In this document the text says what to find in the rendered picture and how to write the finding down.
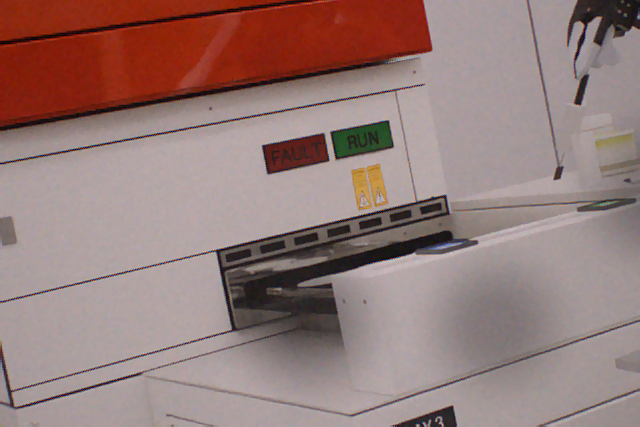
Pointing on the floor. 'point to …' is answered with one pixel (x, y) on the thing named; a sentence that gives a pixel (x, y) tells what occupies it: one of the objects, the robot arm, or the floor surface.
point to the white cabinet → (449, 396)
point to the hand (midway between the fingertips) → (575, 68)
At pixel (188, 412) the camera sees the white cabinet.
